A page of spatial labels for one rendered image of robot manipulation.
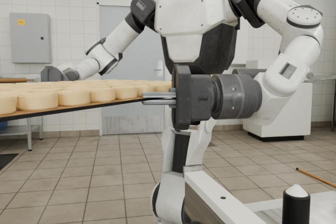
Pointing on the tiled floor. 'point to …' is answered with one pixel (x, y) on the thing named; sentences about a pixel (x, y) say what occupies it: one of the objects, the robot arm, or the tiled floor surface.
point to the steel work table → (15, 130)
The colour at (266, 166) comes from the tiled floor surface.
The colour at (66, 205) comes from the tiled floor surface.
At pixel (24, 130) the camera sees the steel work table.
